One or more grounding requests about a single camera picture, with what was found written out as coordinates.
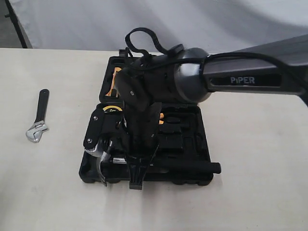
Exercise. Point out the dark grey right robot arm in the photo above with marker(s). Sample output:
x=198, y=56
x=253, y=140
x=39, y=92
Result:
x=182, y=75

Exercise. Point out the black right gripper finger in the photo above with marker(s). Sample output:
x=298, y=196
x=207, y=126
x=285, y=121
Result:
x=133, y=168
x=145, y=160

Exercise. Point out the orange utility knife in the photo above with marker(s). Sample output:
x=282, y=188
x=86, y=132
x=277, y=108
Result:
x=113, y=92

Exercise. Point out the black stand pole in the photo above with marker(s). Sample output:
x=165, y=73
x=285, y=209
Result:
x=14, y=20

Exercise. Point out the claw hammer black grip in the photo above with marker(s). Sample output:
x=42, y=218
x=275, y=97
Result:
x=175, y=170

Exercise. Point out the adjustable wrench black handle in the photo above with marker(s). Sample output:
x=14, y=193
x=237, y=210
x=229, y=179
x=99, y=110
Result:
x=35, y=132

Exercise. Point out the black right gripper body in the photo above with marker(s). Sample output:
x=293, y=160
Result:
x=142, y=130

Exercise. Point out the orange handled pliers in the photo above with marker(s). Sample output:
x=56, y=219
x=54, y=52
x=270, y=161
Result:
x=161, y=119

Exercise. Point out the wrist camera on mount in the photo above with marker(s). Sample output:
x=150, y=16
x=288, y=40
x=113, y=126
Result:
x=103, y=136

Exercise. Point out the yellow tape measure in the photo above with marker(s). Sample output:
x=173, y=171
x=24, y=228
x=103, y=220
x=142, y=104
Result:
x=112, y=109

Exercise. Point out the black plastic tool case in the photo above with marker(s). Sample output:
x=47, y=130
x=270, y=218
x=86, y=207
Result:
x=182, y=134

